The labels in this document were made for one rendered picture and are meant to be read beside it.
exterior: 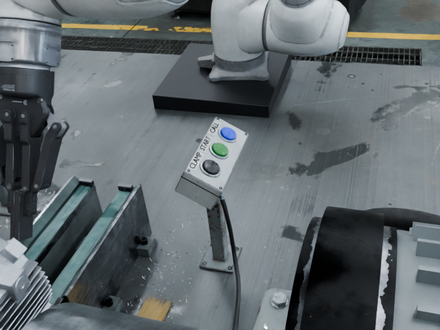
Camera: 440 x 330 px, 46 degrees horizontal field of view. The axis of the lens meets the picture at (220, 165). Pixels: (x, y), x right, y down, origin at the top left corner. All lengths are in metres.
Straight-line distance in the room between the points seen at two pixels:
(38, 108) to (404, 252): 0.54
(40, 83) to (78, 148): 0.76
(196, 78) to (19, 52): 0.96
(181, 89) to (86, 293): 0.80
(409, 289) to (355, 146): 1.09
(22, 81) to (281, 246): 0.61
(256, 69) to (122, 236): 0.77
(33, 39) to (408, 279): 0.56
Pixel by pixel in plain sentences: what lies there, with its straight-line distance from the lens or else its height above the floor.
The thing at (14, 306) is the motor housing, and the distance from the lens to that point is 0.76.
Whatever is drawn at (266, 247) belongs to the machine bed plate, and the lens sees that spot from 1.08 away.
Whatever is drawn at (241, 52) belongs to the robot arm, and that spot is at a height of 0.93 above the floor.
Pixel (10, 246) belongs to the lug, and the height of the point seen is 1.09.
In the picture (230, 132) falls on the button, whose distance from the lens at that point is 0.92.
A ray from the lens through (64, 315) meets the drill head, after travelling 0.57.
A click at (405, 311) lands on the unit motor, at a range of 0.28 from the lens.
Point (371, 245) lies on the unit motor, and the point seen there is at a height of 1.37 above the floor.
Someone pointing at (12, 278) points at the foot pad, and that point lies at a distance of 0.74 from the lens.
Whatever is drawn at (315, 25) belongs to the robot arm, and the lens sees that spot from 1.42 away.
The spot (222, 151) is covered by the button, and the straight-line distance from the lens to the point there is 0.88.
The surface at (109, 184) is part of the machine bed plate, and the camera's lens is 1.31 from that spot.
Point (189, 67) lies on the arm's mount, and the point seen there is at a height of 0.85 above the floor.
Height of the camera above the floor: 1.57
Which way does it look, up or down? 36 degrees down
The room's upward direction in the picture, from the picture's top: 6 degrees counter-clockwise
